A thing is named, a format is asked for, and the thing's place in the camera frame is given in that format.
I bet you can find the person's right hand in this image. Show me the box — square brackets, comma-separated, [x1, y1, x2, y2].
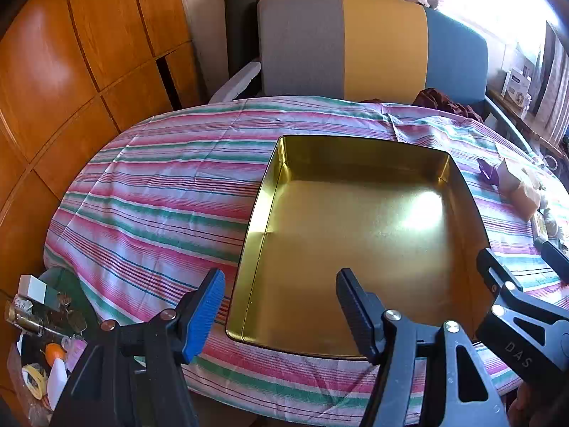
[509, 383, 569, 427]

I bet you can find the cream printed box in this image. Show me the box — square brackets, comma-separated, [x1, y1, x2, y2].
[495, 159, 542, 222]

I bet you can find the white plastic bottle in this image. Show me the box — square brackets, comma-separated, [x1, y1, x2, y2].
[47, 358, 69, 410]

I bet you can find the gold tin tray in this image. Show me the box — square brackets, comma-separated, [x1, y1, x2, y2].
[224, 135, 492, 360]

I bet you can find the small white carton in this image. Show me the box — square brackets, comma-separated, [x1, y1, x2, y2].
[501, 68, 532, 107]

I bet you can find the wooden side desk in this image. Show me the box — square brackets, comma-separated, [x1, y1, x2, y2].
[486, 86, 569, 161]

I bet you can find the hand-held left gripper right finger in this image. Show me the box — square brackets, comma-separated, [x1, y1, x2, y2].
[335, 268, 510, 427]

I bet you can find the grey yellow blue chair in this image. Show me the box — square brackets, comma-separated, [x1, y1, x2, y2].
[209, 0, 534, 156]

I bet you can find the white grey block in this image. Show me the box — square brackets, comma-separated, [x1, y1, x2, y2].
[18, 275, 60, 310]

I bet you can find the dark red cloth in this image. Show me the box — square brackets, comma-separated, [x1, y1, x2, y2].
[361, 88, 484, 121]

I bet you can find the wooden wardrobe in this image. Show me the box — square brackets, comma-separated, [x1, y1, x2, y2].
[0, 0, 209, 303]

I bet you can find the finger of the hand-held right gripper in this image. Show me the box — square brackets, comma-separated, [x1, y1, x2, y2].
[540, 240, 569, 282]
[477, 248, 523, 316]

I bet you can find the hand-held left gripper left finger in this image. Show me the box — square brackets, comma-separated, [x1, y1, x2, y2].
[49, 268, 226, 427]

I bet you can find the yellow ribbon roll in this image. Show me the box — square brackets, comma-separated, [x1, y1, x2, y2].
[22, 364, 47, 399]

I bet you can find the black rolled mat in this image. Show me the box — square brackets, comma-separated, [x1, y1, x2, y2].
[223, 0, 261, 78]

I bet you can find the purple snack packet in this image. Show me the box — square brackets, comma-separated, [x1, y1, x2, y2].
[477, 158, 501, 183]

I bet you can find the pink checked curtain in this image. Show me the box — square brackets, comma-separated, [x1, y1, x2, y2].
[531, 20, 569, 143]

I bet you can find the striped tablecloth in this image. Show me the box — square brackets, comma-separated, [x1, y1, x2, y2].
[44, 95, 569, 427]

